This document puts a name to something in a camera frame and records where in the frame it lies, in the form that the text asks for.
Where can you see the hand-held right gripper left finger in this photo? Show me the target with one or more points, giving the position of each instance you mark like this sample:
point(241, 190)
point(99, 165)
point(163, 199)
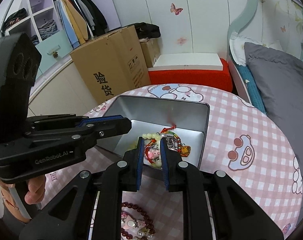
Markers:
point(140, 161)

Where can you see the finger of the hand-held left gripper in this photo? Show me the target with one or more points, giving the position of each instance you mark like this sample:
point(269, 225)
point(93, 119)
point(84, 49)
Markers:
point(101, 120)
point(111, 130)

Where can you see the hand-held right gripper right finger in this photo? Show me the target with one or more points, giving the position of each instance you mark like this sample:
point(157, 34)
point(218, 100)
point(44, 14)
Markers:
point(164, 163)

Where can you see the pink pig charm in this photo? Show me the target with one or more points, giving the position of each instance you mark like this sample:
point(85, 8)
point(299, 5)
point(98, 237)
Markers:
point(152, 153)

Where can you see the red knot gold pendant charm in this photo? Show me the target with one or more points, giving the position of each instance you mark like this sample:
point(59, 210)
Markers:
point(185, 151)

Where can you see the silver metal tin box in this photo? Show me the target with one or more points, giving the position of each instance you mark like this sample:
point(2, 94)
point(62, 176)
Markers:
point(166, 112)

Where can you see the person's left forearm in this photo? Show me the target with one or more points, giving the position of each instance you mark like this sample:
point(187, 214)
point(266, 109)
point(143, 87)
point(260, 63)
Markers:
point(6, 200)

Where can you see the person's left hand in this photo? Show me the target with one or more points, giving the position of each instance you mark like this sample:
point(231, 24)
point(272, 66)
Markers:
point(34, 192)

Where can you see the cream lower cabinet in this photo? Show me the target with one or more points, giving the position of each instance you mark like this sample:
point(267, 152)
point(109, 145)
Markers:
point(66, 87)

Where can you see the pinecone drawer knob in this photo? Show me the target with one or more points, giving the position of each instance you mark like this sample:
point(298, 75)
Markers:
point(55, 54)

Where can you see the folded denim clothes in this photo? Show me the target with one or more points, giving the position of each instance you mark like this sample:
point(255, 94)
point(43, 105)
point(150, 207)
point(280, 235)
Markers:
point(34, 40)

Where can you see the large cardboard box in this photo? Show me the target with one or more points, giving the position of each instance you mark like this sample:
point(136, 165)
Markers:
point(111, 62)

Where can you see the pale teal drawer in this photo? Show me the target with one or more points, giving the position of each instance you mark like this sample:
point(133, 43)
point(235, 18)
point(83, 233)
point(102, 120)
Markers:
point(55, 42)

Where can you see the folded blue jeans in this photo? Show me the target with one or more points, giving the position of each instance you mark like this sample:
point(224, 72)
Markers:
point(47, 28)

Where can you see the dark folded clothes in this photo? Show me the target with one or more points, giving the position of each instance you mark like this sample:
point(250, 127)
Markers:
point(15, 20)

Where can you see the pink checked cartoon tablecloth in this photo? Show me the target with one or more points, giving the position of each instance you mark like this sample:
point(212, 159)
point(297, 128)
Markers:
point(241, 135)

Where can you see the small cardboard box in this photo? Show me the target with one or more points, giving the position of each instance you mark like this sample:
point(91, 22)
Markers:
point(149, 52)

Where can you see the red storage bench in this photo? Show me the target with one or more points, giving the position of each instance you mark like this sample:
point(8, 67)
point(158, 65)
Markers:
point(191, 78)

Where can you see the lilac wardrobe shelf unit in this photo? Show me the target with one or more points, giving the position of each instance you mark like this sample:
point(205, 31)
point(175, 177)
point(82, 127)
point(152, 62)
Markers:
point(41, 2)

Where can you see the row of hanging clothes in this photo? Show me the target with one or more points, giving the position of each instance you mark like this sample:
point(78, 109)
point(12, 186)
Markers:
point(76, 17)

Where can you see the black folded clothes pile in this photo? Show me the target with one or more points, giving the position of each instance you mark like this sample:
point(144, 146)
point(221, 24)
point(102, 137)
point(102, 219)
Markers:
point(147, 30)

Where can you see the teal knitted blanket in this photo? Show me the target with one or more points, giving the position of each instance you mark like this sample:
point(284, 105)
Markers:
point(251, 87)

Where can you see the white pillow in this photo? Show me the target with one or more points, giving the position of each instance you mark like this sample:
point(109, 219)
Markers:
point(237, 47)

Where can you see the grey duvet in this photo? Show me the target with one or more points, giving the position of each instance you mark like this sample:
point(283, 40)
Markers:
point(286, 92)

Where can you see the pale pink butterfly wall sticker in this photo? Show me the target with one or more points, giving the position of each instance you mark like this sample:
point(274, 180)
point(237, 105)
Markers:
point(182, 41)

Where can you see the pink brown butterfly wall sticker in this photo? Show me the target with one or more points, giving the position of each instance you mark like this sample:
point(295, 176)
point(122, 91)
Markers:
point(176, 9)

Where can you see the small orange butterfly wall sticker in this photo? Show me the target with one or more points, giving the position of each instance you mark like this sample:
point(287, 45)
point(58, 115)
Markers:
point(283, 28)

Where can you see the pale green curved bed frame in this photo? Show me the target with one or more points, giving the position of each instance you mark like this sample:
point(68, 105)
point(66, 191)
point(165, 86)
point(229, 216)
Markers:
point(251, 2)

